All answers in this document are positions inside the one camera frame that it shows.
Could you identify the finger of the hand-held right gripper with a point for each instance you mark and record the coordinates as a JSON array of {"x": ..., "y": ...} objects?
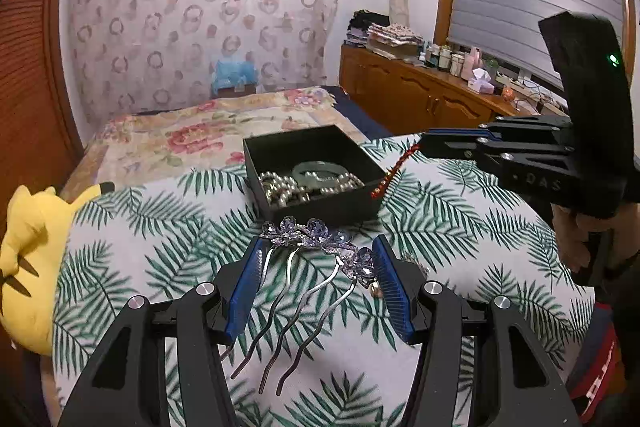
[
  {"x": 450, "y": 149},
  {"x": 460, "y": 135}
]

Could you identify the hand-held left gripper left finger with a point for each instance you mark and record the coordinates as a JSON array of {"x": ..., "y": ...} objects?
[{"x": 245, "y": 289}]

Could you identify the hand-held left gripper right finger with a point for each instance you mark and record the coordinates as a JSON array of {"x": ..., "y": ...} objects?
[{"x": 395, "y": 289}]

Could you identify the purple crystal hair comb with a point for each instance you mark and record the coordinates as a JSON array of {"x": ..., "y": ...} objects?
[{"x": 310, "y": 232}]

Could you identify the black square box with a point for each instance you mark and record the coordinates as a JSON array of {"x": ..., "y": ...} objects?
[{"x": 320, "y": 209}]

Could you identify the pale green jade bangle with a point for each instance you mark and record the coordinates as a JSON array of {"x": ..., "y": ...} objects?
[{"x": 300, "y": 172}]

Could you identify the person's right hand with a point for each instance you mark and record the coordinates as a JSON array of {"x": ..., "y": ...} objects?
[{"x": 567, "y": 232}]

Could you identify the pink tissue box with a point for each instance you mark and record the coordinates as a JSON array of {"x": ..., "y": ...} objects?
[{"x": 480, "y": 83}]

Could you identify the small orange lamp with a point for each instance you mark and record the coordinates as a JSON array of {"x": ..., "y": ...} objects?
[{"x": 508, "y": 93}]

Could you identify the long wooden cabinet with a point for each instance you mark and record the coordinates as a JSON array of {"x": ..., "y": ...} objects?
[{"x": 400, "y": 92}]

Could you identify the white power strip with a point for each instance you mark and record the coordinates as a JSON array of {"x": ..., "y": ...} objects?
[{"x": 515, "y": 82}]

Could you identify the row of toiletry bottles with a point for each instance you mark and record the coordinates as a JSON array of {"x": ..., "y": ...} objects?
[{"x": 450, "y": 57}]

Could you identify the dark blue bed sheet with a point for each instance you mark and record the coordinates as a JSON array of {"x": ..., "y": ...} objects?
[{"x": 360, "y": 117}]

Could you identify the green leaf print cloth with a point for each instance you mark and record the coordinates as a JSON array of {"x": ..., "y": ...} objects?
[{"x": 150, "y": 257}]

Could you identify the stack of floral folded fabrics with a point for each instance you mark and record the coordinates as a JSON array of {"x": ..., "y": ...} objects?
[{"x": 395, "y": 39}]

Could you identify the stack of dark clothes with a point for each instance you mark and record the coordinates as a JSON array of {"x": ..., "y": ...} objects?
[{"x": 360, "y": 24}]

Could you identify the floral bedspread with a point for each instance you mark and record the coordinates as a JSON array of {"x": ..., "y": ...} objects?
[{"x": 175, "y": 142}]

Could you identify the yellow plush toy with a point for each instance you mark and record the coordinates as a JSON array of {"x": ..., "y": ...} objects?
[{"x": 35, "y": 257}]

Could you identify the red and black fabric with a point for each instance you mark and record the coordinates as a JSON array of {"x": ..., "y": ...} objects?
[{"x": 595, "y": 372}]

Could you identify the blue plush toy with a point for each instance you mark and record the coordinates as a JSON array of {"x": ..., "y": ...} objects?
[{"x": 235, "y": 72}]

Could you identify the brown louvered wooden wardrobe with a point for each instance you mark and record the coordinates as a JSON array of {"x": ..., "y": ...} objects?
[{"x": 30, "y": 82}]

